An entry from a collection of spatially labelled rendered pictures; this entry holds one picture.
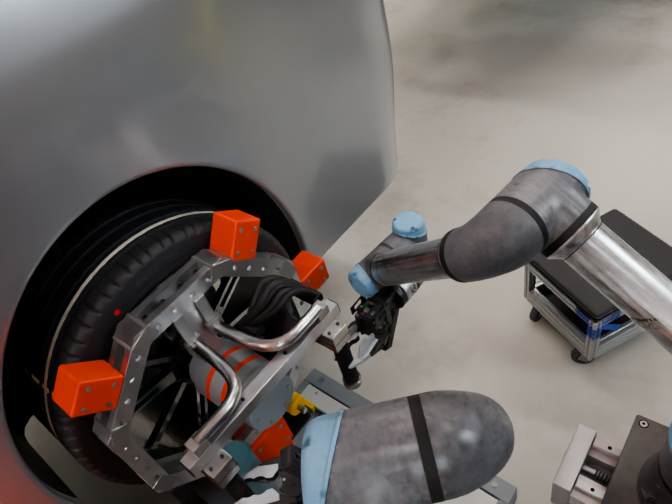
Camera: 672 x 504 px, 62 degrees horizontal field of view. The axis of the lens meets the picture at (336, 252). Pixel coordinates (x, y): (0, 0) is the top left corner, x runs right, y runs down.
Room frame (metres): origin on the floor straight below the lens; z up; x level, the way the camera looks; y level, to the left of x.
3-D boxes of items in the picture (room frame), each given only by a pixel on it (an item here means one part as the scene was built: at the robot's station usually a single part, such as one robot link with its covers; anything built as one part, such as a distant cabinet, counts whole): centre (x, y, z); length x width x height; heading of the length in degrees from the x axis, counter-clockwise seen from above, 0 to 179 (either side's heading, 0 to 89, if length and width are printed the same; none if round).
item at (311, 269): (1.02, 0.09, 0.85); 0.09 x 0.08 x 0.07; 129
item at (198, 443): (0.66, 0.33, 1.03); 0.19 x 0.18 x 0.11; 39
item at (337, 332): (0.77, 0.07, 0.93); 0.09 x 0.05 x 0.05; 39
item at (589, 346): (1.19, -0.87, 0.17); 0.43 x 0.36 x 0.34; 103
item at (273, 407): (0.76, 0.29, 0.85); 0.21 x 0.14 x 0.14; 39
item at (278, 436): (0.85, 0.35, 0.48); 0.16 x 0.12 x 0.17; 39
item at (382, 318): (0.83, -0.06, 0.86); 0.12 x 0.08 x 0.09; 130
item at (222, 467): (0.55, 0.33, 0.93); 0.09 x 0.05 x 0.05; 39
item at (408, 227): (0.93, -0.16, 0.95); 0.11 x 0.08 x 0.11; 123
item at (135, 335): (0.82, 0.33, 0.85); 0.54 x 0.07 x 0.54; 129
